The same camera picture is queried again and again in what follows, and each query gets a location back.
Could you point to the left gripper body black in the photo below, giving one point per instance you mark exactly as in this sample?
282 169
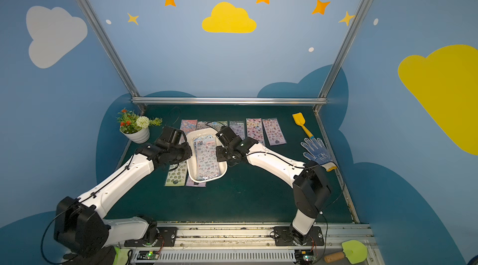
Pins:
183 151

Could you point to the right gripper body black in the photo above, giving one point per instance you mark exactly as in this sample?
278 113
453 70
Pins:
224 151

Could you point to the purple sticker sheet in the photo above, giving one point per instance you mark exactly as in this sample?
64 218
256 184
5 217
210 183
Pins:
239 128

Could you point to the pink blue cat sticker sheet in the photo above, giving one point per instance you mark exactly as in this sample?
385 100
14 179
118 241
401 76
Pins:
188 125

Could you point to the pale green sticker sheet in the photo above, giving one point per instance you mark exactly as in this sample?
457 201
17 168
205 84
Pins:
177 175

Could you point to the green panda sticker sheet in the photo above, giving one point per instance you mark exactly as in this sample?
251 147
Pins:
217 125

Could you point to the white lilac sticker sheet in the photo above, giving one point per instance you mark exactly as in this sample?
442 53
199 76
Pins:
206 159

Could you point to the white plastic storage box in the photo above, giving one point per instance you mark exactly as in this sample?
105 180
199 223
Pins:
191 162

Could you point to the pink bonbon drop sticker sheet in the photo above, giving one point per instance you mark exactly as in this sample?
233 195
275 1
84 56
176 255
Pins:
202 125

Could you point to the light pink sticker sheet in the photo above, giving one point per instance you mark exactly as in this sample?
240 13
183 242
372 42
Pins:
191 183

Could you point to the pink bear sticker sheet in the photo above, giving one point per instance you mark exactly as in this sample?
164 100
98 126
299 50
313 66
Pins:
273 132

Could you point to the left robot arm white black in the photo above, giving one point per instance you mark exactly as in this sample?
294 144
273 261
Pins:
80 224

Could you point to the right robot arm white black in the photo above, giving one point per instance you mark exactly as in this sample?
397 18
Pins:
308 179

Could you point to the white pot artificial flowers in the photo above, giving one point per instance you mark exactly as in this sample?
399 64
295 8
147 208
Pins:
135 127

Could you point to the yellow toy shovel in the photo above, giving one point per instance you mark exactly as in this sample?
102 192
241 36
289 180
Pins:
300 121

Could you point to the blue dotted work glove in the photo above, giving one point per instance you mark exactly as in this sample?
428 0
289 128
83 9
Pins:
317 152

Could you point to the black green glove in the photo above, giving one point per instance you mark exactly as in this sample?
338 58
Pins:
110 255

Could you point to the aluminium frame back bar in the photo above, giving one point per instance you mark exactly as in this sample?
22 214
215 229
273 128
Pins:
229 101

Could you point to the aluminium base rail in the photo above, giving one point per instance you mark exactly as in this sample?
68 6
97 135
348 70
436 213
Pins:
256 236

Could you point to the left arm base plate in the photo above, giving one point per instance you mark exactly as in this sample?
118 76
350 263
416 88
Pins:
168 236

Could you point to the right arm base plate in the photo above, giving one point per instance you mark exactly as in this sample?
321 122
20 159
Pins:
317 236

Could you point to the white vented cable duct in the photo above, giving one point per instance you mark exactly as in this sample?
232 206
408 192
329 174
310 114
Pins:
227 256

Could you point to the green toy trowel wooden handle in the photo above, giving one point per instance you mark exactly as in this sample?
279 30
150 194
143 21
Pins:
354 251

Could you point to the aluminium frame left post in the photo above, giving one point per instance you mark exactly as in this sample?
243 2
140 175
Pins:
107 45

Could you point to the aluminium frame post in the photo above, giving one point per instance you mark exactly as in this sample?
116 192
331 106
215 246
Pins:
107 45
352 31

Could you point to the aluminium frame right post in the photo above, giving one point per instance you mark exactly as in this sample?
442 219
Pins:
352 31

